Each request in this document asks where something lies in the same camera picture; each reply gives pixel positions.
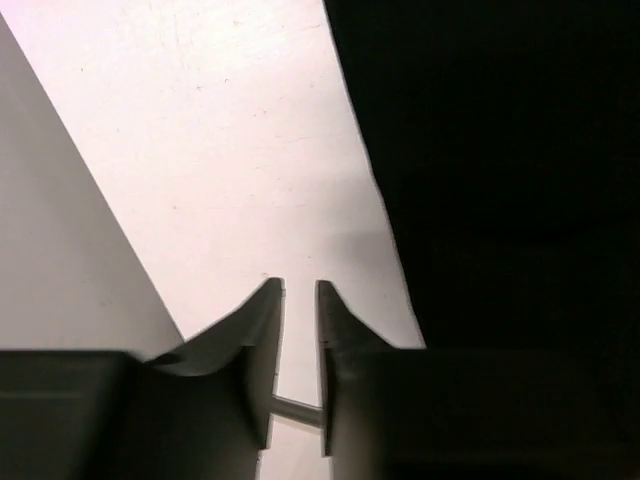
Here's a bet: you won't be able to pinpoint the aluminium front table rail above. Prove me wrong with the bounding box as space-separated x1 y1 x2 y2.
271 395 323 429

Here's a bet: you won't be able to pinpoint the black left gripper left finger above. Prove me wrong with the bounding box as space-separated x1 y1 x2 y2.
1 278 283 479

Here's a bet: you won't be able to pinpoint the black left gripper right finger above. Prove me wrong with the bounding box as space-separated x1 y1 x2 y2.
316 280 639 479

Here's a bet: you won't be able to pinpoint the black t shirt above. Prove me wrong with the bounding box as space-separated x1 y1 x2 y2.
325 1 639 348

